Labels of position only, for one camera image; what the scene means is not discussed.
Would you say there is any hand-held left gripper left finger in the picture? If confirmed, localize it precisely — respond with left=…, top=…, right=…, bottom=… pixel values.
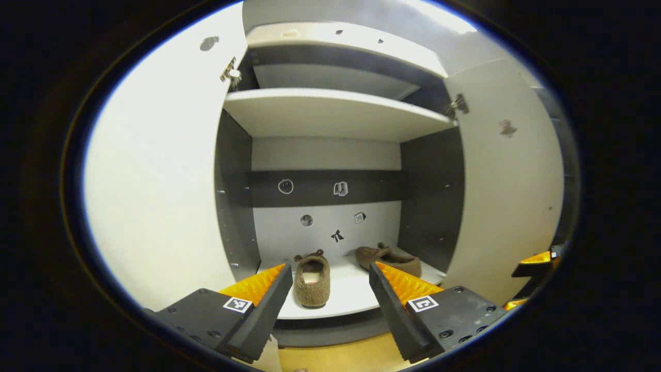
left=145, top=263, right=293, bottom=364

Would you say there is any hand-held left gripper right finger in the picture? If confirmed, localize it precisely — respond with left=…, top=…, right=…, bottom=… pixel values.
left=369, top=261, right=509, bottom=364

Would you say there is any brown fuzzy slipper shoe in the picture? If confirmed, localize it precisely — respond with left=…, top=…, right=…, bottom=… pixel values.
left=355, top=243, right=422, bottom=278
left=293, top=250, right=331, bottom=309

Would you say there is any white shoe cabinet door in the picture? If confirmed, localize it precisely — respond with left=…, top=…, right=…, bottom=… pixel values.
left=444, top=58, right=564, bottom=305
left=83, top=3, right=248, bottom=311

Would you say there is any white grey shoe cabinet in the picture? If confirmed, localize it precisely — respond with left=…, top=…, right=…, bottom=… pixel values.
left=214, top=21, right=465, bottom=348

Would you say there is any white cabinet shelf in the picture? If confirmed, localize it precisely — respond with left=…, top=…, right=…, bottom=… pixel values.
left=223, top=88, right=458, bottom=143
left=257, top=256, right=447, bottom=319

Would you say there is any metal door hinge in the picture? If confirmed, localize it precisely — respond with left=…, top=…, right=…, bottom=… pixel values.
left=447, top=93, right=469, bottom=117
left=219, top=57, right=242, bottom=83

